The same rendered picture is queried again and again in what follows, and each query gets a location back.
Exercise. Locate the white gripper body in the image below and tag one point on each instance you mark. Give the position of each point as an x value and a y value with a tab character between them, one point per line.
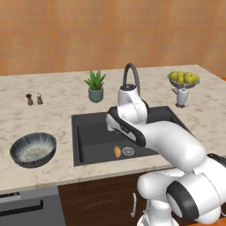
111	123

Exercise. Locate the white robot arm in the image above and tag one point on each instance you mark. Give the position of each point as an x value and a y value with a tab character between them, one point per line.
176	150

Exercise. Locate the dark grey sink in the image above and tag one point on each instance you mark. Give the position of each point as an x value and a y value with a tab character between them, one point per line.
94	141

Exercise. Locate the grey fruit bowl on stand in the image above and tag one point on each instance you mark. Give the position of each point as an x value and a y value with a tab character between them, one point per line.
182	94

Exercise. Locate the dark brown cupboard door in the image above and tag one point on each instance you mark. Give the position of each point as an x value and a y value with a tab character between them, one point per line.
100	200

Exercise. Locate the grey speckled bowl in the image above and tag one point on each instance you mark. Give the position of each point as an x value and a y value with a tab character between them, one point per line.
33	150

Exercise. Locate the green plant in grey-green pot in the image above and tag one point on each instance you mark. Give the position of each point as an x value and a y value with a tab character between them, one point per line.
96	93

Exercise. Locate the dark grey curved tap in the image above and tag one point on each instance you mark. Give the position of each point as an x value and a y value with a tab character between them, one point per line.
136	73

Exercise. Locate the brown shaker with white top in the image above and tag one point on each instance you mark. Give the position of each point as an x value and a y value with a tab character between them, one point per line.
39	99

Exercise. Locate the yellow-green fruit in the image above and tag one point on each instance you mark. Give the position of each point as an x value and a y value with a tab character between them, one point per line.
195	78
180	73
188	79
173	76
180	79

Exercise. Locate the brown pepper shaker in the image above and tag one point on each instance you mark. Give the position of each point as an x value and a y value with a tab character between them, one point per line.
29	100

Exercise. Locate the grey dishwasher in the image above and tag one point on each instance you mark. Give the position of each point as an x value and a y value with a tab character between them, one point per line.
44	206

